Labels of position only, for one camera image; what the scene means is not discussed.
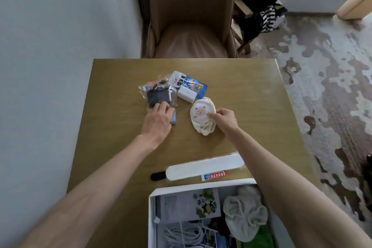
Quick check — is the small tube with red label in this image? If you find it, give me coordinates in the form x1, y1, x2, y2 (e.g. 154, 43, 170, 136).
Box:
201, 170, 228, 182

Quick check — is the person's right forearm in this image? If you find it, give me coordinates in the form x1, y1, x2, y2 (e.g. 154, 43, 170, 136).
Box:
222, 127, 372, 248

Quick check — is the brown leather chair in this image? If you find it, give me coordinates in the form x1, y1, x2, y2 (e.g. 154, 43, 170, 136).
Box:
145, 0, 239, 59

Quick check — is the person's left forearm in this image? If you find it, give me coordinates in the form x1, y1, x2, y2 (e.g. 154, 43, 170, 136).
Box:
16, 134, 164, 248

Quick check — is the person's left hand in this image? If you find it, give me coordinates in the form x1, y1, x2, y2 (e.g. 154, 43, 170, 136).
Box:
140, 102, 177, 146

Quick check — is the blue and white snack packet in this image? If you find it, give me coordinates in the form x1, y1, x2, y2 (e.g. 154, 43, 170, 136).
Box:
169, 71, 208, 100

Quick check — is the cream bear print baby sock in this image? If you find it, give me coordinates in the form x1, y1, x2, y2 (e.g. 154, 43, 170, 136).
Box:
190, 97, 217, 137

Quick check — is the photo postcard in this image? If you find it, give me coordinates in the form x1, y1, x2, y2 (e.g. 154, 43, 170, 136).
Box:
200, 227, 237, 248

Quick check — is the person's right hand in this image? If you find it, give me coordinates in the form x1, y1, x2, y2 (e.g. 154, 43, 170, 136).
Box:
208, 108, 239, 136

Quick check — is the white paddle with black handle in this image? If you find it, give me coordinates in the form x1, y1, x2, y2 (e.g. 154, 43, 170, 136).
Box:
151, 152, 245, 182

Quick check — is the white coiled cable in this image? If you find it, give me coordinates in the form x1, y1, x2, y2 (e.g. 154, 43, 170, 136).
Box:
164, 222, 210, 248

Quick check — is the clear packet with dark cloth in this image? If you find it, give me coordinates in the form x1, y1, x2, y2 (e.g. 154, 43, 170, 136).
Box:
139, 77, 178, 109

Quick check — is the booklet with panda print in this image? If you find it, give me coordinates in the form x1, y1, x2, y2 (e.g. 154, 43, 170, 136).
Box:
156, 188, 222, 225

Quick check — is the green cloth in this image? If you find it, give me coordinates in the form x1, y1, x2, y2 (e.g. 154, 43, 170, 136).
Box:
246, 224, 276, 248

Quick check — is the patterned grey brown rug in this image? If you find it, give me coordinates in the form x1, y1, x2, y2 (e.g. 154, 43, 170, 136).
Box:
238, 12, 372, 241

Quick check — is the wooden stool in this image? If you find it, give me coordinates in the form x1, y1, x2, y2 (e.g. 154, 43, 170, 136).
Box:
232, 0, 284, 56

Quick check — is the white cardboard box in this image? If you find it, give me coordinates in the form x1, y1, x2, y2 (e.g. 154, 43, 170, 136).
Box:
148, 178, 288, 248

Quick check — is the black and white striped garment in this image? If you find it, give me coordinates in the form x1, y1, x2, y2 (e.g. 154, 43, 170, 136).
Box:
259, 5, 277, 33

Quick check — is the cream cloth pouch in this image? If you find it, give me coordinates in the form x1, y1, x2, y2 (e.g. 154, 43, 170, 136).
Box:
223, 185, 268, 243

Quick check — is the white charger block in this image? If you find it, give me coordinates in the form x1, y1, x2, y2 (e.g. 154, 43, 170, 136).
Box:
177, 86, 199, 104

